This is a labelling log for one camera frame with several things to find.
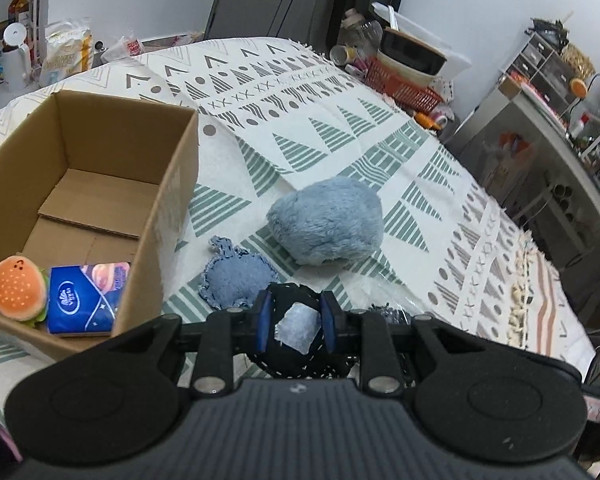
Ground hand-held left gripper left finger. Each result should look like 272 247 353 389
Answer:
112 290 274 396

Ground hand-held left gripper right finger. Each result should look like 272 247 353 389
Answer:
320 290 481 396

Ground dark denim patched cushion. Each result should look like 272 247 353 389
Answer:
245 282 362 381

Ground cardboard box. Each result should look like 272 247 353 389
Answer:
0 89 201 362

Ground light blue denim cushion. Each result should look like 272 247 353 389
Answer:
201 236 281 311

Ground blue fluffy plush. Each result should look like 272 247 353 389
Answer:
266 177 385 267

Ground blue tissue pack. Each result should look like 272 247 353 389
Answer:
46 261 132 339

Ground burger plush toy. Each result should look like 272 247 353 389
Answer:
0 255 51 329

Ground red plastic basket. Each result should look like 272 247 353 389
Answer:
364 56 445 114

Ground black bowl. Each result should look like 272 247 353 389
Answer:
377 27 449 79

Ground grey desk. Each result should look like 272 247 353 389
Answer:
450 91 600 266

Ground glass jar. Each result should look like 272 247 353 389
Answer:
340 9 384 57

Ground crumpled plastic bag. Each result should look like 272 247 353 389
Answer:
101 36 147 65

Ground white yellow snack bag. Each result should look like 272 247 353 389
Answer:
39 19 95 87

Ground grey drawer cabinet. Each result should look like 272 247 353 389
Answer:
509 30 577 111

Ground white thermos jug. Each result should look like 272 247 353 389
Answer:
0 22 34 94

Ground woven basket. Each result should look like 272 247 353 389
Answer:
560 42 597 81

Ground brown bottles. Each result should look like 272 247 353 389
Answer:
7 0 31 31

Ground white wire rack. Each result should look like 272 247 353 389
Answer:
27 0 56 68

